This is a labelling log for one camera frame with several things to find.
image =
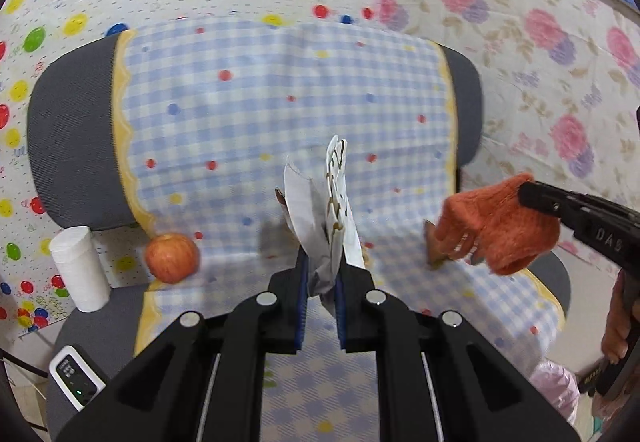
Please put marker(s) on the red apple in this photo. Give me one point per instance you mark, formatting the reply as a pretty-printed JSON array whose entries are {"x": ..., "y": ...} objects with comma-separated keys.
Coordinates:
[{"x": 171, "y": 258}]

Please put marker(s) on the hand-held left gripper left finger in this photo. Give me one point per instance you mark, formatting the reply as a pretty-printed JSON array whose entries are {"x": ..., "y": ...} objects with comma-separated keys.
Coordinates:
[{"x": 300, "y": 302}]

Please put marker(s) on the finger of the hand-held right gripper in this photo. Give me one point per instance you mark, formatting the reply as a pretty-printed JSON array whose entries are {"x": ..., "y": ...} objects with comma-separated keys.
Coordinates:
[{"x": 545, "y": 202}]

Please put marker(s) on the blue checkered cloth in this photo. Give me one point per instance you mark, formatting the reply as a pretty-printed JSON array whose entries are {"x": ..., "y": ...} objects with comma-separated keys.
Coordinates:
[{"x": 250, "y": 97}]

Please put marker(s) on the white tissue roll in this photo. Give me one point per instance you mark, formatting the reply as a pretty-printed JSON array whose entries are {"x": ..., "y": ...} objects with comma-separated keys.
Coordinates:
[{"x": 80, "y": 272}]

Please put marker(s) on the person's right hand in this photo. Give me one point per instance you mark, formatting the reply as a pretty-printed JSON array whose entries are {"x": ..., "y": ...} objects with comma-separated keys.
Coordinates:
[{"x": 617, "y": 322}]

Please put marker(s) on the white paper wrapper brown print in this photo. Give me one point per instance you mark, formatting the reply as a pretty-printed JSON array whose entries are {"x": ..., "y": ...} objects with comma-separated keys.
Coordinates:
[{"x": 320, "y": 222}]

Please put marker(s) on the grey office chair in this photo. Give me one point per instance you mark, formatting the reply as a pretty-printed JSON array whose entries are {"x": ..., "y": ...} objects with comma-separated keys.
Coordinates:
[{"x": 75, "y": 122}]

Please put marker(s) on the white handheld device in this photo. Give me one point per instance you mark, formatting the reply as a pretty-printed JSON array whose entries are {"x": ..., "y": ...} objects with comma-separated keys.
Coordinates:
[{"x": 75, "y": 377}]

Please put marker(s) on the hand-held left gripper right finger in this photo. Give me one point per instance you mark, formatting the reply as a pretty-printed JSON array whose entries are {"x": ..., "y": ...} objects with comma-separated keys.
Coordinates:
[{"x": 341, "y": 312}]

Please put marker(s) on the orange knit glove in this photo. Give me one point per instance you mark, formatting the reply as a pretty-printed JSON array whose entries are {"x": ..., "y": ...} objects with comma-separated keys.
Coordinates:
[{"x": 495, "y": 227}]

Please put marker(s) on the floral wall sheet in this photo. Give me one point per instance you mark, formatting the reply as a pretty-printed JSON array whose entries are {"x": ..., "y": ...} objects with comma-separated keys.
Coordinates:
[{"x": 525, "y": 72}]

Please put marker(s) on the pink trash bag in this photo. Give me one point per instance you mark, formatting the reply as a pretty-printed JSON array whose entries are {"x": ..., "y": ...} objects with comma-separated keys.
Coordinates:
[{"x": 555, "y": 392}]

